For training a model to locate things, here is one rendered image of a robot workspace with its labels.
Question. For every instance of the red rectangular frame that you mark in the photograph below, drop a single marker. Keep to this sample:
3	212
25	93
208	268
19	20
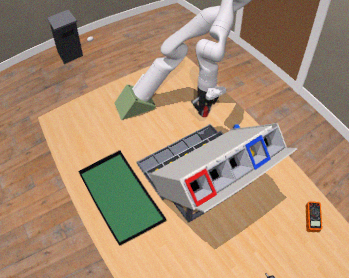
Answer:
187	181

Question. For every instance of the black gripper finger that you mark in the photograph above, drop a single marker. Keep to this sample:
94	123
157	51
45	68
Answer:
196	106
211	102

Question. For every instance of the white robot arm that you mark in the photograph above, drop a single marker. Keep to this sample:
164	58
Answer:
206	51

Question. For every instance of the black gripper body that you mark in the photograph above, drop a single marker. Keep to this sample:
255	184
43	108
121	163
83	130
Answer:
201	95

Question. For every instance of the orange digital multimeter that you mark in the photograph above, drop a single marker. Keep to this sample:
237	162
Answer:
313	217

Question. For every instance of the blue square frame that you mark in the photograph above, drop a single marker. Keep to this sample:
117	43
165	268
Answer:
251	157

